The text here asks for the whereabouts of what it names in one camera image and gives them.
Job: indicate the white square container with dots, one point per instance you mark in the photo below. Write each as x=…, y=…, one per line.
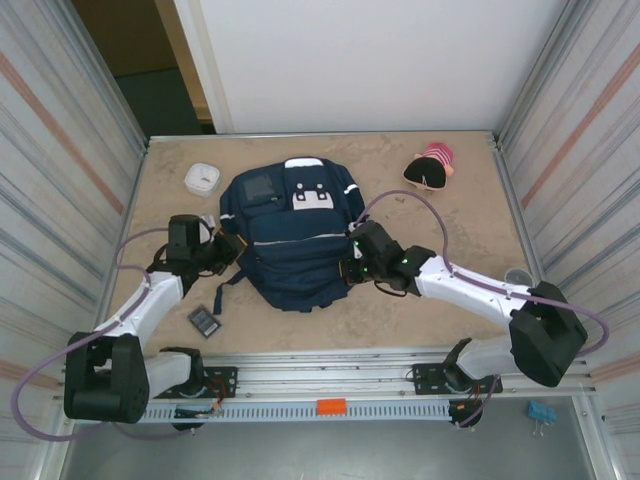
x=202, y=178

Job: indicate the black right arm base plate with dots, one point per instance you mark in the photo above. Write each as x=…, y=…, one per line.
x=427, y=377

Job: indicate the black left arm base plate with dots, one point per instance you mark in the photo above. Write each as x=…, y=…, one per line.
x=222, y=380

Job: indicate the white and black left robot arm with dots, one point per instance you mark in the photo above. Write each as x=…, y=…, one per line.
x=145, y=310

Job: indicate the orange block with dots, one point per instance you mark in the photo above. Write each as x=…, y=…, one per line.
x=332, y=406

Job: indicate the black calculator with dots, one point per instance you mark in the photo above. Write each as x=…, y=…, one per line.
x=205, y=323

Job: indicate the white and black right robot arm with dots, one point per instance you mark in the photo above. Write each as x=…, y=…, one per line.
x=480, y=290

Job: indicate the plush doll with black hair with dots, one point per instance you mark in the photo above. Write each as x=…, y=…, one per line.
x=425, y=172

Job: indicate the grey cup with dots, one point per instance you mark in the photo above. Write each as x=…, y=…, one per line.
x=517, y=276

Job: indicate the aluminium frame rails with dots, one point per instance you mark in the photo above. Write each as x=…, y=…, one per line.
x=325, y=360

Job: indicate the blue binder clip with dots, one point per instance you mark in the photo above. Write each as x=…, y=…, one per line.
x=542, y=414

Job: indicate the navy blue backpack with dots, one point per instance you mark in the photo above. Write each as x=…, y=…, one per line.
x=295, y=260

